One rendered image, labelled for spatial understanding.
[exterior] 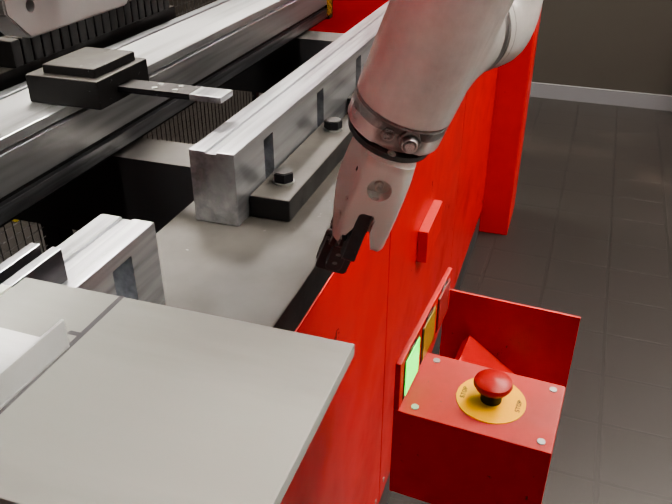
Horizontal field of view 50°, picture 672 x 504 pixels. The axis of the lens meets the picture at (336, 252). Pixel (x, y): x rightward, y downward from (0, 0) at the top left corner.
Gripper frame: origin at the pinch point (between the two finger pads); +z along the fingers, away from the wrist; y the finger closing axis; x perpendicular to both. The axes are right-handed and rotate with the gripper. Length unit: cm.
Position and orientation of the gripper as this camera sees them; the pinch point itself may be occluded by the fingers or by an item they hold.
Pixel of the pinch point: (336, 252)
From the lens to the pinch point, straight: 71.9
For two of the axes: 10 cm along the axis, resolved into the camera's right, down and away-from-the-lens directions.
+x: -9.5, -2.5, -1.8
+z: -3.1, 6.8, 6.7
